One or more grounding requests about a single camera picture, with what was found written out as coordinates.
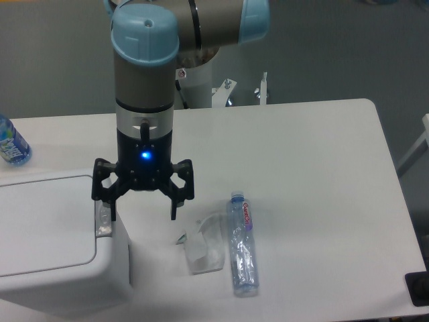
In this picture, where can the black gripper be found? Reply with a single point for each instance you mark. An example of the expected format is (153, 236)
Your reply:
(144, 161)

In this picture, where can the white push-lid trash can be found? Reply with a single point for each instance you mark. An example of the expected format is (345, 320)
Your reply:
(61, 252)

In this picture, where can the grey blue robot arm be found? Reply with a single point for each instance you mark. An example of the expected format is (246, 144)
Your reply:
(147, 38)

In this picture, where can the crumpled clear plastic wrapper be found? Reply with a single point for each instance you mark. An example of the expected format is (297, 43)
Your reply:
(203, 245)

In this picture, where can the blue labelled water bottle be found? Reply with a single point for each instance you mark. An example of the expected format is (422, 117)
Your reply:
(14, 148)

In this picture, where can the clear empty plastic bottle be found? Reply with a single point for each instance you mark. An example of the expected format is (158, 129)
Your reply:
(242, 250)

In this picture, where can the black clamp at table edge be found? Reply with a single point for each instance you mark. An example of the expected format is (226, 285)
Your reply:
(417, 283)

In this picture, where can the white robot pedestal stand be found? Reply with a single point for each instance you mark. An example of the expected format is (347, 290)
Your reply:
(194, 89)

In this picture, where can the white frame at right edge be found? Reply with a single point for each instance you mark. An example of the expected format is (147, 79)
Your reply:
(416, 151)

